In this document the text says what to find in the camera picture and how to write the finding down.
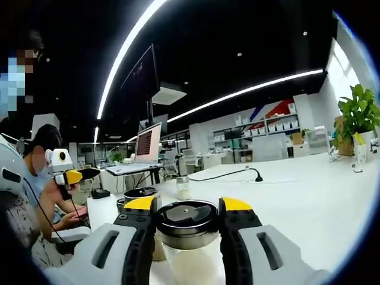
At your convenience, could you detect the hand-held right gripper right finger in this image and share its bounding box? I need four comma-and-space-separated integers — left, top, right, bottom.
218, 196, 330, 285

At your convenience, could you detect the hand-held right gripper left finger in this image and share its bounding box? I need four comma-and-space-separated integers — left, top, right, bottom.
44, 195, 160, 285

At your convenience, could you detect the brown seasoning glass bottle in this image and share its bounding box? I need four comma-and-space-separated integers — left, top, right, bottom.
123, 186, 167, 262

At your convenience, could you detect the beige seasoning glass bottle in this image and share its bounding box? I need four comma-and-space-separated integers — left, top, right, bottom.
176, 175, 192, 201

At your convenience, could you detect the person's left hand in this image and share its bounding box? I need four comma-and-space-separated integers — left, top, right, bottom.
43, 178, 80, 203

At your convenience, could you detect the black computer mouse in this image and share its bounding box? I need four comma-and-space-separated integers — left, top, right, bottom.
90, 189, 112, 200

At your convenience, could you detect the white neck-worn device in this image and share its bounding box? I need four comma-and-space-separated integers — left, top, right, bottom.
0, 135, 27, 197

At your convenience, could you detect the white tilted side desk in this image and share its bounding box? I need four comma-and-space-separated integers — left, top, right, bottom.
105, 162, 164, 194

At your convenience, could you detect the monitor with pink screen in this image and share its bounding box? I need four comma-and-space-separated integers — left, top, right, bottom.
134, 121, 163, 164

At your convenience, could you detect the white partition board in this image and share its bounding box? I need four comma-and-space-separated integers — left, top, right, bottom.
251, 132, 289, 163

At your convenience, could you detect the long curved ceiling light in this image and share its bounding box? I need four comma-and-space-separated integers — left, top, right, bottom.
96, 0, 167, 120

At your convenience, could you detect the hanging dark display screen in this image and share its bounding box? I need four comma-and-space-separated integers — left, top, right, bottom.
120, 43, 161, 103

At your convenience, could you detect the person's head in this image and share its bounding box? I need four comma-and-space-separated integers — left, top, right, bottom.
16, 29, 45, 60

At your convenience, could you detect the brown paper bag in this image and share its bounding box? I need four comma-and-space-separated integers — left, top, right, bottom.
334, 115, 354, 157

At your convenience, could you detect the shelf of white boxes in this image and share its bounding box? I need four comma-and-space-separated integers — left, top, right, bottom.
212, 102, 300, 163

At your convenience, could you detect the white ceiling air conditioner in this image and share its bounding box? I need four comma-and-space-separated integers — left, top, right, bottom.
153, 83, 188, 105

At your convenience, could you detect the white cup with yellow tag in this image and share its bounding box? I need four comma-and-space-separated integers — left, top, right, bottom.
352, 132, 370, 163

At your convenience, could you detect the green potted plant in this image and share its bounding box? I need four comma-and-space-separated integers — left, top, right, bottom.
331, 84, 380, 163

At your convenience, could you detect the straight ceiling light strip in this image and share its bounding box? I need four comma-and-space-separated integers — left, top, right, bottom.
167, 69, 324, 123

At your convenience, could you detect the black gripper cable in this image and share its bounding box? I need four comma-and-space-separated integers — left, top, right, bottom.
69, 197, 81, 218

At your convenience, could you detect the black device cable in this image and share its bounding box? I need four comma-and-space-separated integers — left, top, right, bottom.
23, 178, 65, 243

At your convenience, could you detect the black table cable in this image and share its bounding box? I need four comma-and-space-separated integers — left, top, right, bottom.
188, 167, 264, 183

